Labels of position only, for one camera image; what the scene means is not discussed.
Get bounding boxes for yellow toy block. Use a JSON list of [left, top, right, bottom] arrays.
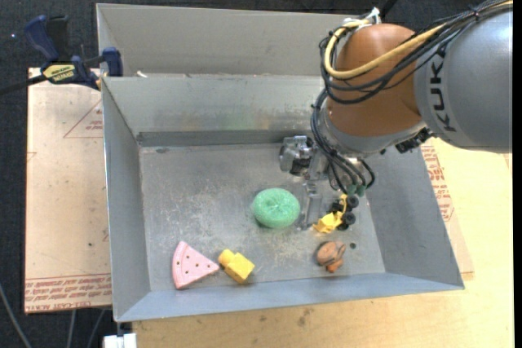
[[217, 248, 256, 284]]

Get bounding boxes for grey metal bin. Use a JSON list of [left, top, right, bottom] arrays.
[[96, 2, 466, 324]]

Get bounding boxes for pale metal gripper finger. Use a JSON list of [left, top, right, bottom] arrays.
[[312, 192, 325, 226], [299, 191, 314, 231]]

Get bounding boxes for yellow toy truck black wheels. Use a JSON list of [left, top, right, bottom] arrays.
[[312, 193, 361, 235]]

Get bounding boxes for green round sponge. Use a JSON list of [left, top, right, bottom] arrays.
[[251, 187, 302, 230]]

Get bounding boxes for brown cardboard board red print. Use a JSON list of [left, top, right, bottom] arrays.
[[24, 67, 476, 315]]

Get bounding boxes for pink toy watermelon slice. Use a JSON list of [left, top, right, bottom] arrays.
[[170, 240, 221, 291]]

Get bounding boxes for brown and orange toy animal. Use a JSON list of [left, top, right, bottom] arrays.
[[313, 240, 347, 274]]

